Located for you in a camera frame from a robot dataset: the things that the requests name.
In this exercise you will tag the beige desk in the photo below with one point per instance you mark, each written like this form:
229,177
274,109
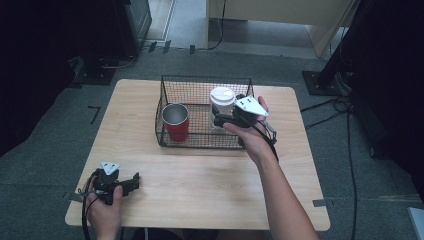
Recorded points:
283,13

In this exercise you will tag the person's right hand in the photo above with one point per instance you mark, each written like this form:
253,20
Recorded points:
256,143

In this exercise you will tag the person's left hand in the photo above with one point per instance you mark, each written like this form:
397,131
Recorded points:
105,216

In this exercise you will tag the black cabinet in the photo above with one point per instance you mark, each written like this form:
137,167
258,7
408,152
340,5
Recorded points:
133,26

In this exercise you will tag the red cup with metal inside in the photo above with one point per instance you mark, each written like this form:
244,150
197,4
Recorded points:
176,128

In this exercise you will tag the black floor tape mark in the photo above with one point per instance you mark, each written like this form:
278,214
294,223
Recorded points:
96,113

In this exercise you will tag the grey tape strip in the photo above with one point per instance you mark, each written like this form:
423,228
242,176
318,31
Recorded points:
320,202
76,197

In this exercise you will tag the white paper cup with lid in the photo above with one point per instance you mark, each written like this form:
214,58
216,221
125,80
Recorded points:
221,100

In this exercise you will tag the white box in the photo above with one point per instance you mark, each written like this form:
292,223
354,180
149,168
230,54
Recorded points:
417,223

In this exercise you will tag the black stand base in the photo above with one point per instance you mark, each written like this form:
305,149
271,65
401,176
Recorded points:
95,75
320,83

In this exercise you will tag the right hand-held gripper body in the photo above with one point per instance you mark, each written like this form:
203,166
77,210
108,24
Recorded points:
250,106

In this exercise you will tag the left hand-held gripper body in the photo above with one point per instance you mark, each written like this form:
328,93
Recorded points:
105,185

